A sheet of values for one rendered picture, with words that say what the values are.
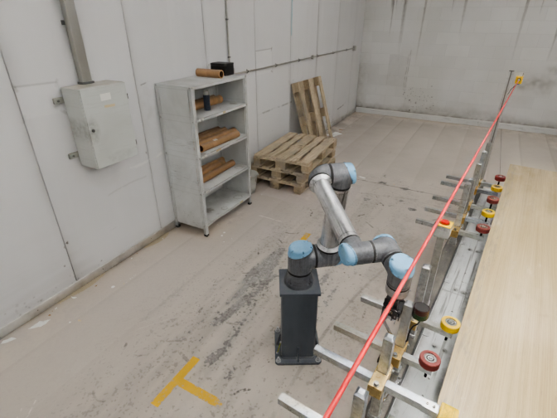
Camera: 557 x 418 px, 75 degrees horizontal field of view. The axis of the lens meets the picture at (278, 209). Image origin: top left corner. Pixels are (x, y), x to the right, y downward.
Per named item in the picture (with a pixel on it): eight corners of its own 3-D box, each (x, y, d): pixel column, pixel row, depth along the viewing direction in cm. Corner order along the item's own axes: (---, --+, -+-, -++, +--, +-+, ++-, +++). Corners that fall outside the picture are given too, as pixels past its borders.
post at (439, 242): (418, 304, 201) (435, 235, 179) (421, 299, 204) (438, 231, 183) (427, 308, 198) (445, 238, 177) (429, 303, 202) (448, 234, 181)
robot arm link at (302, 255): (285, 262, 235) (285, 240, 227) (310, 260, 238) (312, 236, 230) (290, 277, 222) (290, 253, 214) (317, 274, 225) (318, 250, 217)
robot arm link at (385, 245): (368, 233, 146) (380, 255, 137) (394, 230, 148) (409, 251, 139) (364, 250, 152) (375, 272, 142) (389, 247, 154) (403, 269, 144)
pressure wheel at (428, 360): (412, 378, 149) (417, 359, 144) (418, 364, 155) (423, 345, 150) (433, 388, 145) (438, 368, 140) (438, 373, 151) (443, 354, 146)
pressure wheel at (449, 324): (443, 347, 163) (449, 329, 157) (433, 334, 170) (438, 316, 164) (458, 344, 164) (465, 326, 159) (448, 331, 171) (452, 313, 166)
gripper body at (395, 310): (380, 315, 150) (383, 297, 142) (386, 299, 155) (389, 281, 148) (399, 323, 146) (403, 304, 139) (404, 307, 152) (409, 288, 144)
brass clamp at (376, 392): (364, 392, 130) (365, 383, 128) (378, 366, 140) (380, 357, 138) (380, 401, 127) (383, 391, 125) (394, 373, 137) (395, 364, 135)
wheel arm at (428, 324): (360, 303, 185) (360, 296, 183) (362, 298, 188) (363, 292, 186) (450, 340, 164) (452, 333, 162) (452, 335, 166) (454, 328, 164)
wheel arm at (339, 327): (332, 331, 168) (333, 324, 166) (336, 326, 171) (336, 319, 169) (430, 377, 147) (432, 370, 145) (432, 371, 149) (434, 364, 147)
